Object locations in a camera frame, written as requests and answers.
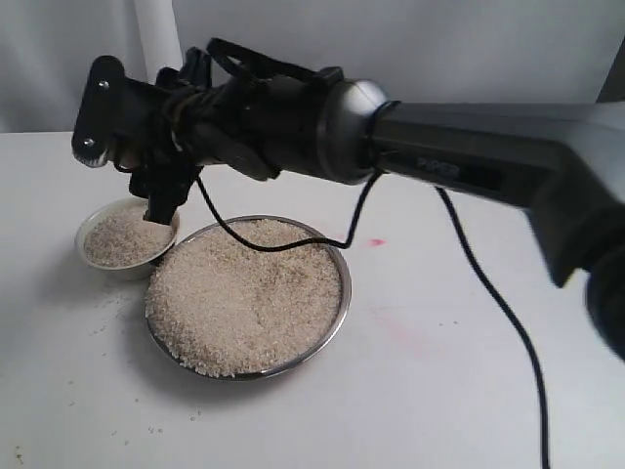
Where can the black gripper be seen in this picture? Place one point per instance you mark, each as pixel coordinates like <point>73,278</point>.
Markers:
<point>227,106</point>

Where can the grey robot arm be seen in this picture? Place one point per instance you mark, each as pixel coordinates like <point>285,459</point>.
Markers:
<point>565,173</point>

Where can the small cream ceramic bowl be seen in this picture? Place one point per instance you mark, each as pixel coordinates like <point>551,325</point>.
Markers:
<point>117,240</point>

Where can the large steel rice plate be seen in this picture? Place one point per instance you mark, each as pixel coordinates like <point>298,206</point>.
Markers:
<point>229,313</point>

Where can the white curtain backdrop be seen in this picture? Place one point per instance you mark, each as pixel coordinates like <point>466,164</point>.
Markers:
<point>433,51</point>

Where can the dark post at right edge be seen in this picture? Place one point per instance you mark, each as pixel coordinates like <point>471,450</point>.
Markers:
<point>613,90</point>

